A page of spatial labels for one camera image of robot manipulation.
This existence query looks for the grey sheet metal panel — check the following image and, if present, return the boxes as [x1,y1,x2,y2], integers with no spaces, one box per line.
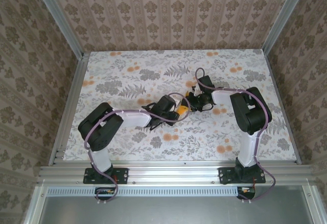
[24,185,327,224]

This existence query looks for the floral patterned table cover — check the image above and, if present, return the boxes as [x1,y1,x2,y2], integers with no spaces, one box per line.
[62,50,299,162]

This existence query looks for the black connector board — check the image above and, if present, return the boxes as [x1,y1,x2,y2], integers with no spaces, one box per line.
[236,186,256,201]
[94,187,120,201]

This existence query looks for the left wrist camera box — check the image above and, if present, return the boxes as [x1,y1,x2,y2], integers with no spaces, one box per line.
[157,95,177,113]

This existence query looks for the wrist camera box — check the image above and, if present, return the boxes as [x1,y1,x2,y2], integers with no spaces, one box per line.
[197,75,216,91]
[157,95,177,113]

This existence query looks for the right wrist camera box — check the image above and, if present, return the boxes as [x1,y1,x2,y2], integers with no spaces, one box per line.
[197,75,216,91]

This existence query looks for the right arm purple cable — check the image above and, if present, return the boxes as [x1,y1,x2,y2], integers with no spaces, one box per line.
[195,67,277,204]

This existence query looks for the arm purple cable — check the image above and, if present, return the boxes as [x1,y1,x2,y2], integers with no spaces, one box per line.
[84,92,191,206]
[195,67,277,204]

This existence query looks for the long aluminium frame rail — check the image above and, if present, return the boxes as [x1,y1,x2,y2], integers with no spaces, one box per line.
[37,164,317,186]

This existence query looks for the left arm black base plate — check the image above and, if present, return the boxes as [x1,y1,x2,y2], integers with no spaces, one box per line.
[83,167,129,185]

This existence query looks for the grey slotted cable duct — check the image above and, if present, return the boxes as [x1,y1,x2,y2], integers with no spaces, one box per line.
[46,186,253,197]

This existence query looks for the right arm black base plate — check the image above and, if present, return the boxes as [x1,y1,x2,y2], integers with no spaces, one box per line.
[218,167,266,185]

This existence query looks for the aluminium table side rail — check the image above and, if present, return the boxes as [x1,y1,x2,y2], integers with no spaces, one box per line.
[48,52,90,166]
[263,51,302,165]

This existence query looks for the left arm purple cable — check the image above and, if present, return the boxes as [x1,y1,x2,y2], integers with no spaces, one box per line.
[84,92,191,206]

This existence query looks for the aluminium corner post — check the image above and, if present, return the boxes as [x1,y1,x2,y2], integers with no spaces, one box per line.
[30,0,86,59]
[262,0,311,53]

